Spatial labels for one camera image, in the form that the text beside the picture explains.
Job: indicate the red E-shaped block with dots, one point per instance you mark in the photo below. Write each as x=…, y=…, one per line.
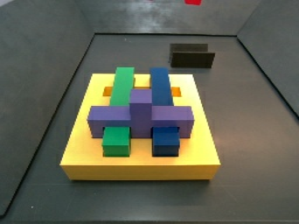
x=194, y=2

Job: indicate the purple cross block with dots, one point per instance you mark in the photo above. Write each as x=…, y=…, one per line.
x=140, y=117

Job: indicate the green bar block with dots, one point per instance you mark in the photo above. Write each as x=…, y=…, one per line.
x=116, y=132

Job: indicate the blue bar block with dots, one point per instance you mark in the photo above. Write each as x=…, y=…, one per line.
x=164, y=131

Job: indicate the yellow base board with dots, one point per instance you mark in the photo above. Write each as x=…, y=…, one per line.
x=84, y=163

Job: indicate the black angled holder bracket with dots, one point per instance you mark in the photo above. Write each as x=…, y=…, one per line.
x=191, y=56

